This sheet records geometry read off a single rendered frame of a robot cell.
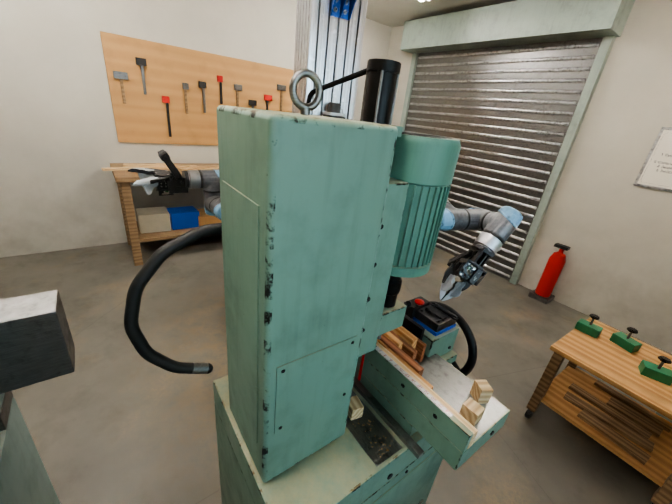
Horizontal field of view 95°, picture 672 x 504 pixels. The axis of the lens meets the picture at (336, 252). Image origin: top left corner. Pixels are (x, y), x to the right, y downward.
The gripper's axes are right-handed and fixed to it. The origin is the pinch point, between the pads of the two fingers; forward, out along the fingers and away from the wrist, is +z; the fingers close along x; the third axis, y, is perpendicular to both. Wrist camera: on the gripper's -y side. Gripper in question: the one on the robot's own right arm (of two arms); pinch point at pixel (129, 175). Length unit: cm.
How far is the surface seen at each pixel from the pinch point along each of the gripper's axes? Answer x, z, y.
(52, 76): 244, 29, 1
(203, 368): -83, -4, 17
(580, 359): -127, -173, 55
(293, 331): -101, -14, -9
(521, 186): 7, -348, 22
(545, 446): -140, -164, 106
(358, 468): -115, -28, 28
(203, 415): -30, -15, 121
